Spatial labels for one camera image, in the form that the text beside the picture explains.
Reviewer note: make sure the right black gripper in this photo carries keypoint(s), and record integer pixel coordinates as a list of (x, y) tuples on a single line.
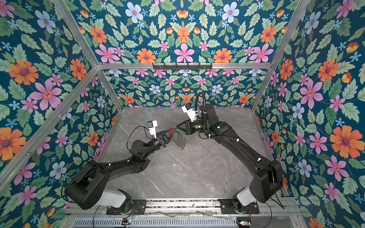
[(189, 129)]

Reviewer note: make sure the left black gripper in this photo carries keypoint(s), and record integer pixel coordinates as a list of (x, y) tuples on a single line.
[(162, 139)]

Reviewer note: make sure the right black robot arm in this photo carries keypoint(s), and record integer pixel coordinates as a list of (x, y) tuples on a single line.
[(267, 175)]

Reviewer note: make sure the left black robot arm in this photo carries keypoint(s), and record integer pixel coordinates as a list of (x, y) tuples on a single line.
[(88, 188)]

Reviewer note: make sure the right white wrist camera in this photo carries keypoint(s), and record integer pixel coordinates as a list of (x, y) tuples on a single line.
[(190, 111)]

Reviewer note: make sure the black hook rail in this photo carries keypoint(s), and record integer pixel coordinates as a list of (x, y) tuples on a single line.
[(176, 66)]

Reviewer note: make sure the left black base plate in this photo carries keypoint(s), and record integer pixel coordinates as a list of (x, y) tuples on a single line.
[(134, 207)]

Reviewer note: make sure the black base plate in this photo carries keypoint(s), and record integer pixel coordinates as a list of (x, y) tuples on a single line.
[(134, 207), (232, 206)]

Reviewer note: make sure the aluminium front rail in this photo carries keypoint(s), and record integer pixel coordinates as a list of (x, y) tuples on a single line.
[(191, 207)]

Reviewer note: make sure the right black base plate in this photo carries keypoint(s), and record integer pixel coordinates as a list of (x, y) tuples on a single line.
[(232, 206)]

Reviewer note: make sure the white slotted cable duct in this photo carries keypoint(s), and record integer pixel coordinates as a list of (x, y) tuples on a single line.
[(158, 222)]

